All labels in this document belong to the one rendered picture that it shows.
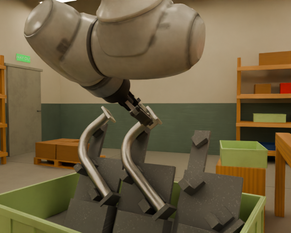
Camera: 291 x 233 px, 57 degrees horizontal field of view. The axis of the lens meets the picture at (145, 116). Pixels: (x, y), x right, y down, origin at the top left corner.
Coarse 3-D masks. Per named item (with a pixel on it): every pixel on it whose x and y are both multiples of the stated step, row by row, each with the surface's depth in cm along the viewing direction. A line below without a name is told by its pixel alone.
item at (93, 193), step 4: (92, 160) 84; (76, 164) 82; (80, 164) 82; (96, 164) 84; (76, 168) 81; (80, 168) 80; (80, 172) 82; (84, 172) 83; (108, 184) 79; (92, 188) 76; (112, 188) 79; (88, 192) 76; (92, 192) 75; (96, 192) 75; (92, 196) 75; (96, 196) 75; (100, 196) 76; (96, 200) 76; (100, 200) 77
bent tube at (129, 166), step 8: (152, 112) 76; (136, 128) 77; (144, 128) 77; (128, 136) 77; (136, 136) 78; (128, 144) 76; (128, 152) 76; (128, 160) 74; (128, 168) 73; (136, 168) 73; (136, 176) 71; (136, 184) 71; (144, 184) 69; (144, 192) 68; (152, 192) 68; (152, 200) 67; (160, 200) 67; (160, 208) 65
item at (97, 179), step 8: (104, 112) 85; (96, 120) 86; (104, 120) 86; (112, 120) 86; (88, 128) 86; (96, 128) 86; (88, 136) 86; (80, 144) 85; (80, 152) 84; (80, 160) 83; (88, 160) 82; (88, 168) 80; (96, 168) 81; (96, 176) 78; (96, 184) 77; (104, 184) 76; (104, 192) 75
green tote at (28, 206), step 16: (64, 176) 91; (16, 192) 76; (32, 192) 80; (48, 192) 85; (64, 192) 90; (176, 192) 83; (0, 208) 63; (16, 208) 76; (32, 208) 80; (48, 208) 85; (64, 208) 91; (240, 208) 73; (256, 208) 62; (0, 224) 64; (16, 224) 61; (32, 224) 57; (48, 224) 54; (256, 224) 60
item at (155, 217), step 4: (168, 204) 64; (164, 208) 64; (168, 208) 64; (172, 208) 65; (176, 208) 68; (160, 212) 64; (164, 212) 64; (168, 212) 65; (172, 212) 67; (152, 216) 64; (156, 216) 64; (160, 216) 64; (164, 216) 66; (168, 216) 68
